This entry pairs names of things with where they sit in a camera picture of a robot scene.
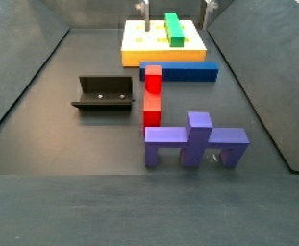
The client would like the yellow slotted board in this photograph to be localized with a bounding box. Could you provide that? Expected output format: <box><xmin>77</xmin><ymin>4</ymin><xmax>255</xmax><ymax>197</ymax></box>
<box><xmin>120</xmin><ymin>20</ymin><xmax>207</xmax><ymax>67</ymax></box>

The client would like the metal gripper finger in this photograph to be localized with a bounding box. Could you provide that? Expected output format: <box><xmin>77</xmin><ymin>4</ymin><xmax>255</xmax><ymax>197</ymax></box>
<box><xmin>203</xmin><ymin>0</ymin><xmax>218</xmax><ymax>29</ymax></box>
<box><xmin>135</xmin><ymin>0</ymin><xmax>149</xmax><ymax>32</ymax></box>

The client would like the blue long block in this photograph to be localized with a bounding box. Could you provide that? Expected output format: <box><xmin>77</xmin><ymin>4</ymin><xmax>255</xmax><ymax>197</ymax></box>
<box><xmin>140</xmin><ymin>61</ymin><xmax>218</xmax><ymax>82</ymax></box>

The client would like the red long block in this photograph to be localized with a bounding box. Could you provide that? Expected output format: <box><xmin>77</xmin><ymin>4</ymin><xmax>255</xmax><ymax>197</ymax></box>
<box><xmin>143</xmin><ymin>65</ymin><xmax>161</xmax><ymax>127</ymax></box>

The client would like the purple cross-shaped block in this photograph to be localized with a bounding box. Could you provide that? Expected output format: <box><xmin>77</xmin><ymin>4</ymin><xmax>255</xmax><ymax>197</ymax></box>
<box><xmin>144</xmin><ymin>111</ymin><xmax>250</xmax><ymax>168</ymax></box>

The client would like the black angled bracket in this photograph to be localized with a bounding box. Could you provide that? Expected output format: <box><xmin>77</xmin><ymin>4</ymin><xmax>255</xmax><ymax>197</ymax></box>
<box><xmin>71</xmin><ymin>75</ymin><xmax>133</xmax><ymax>110</ymax></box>

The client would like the green long block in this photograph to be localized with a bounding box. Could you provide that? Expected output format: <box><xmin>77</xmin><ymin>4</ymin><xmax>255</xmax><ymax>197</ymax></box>
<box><xmin>164</xmin><ymin>13</ymin><xmax>184</xmax><ymax>47</ymax></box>

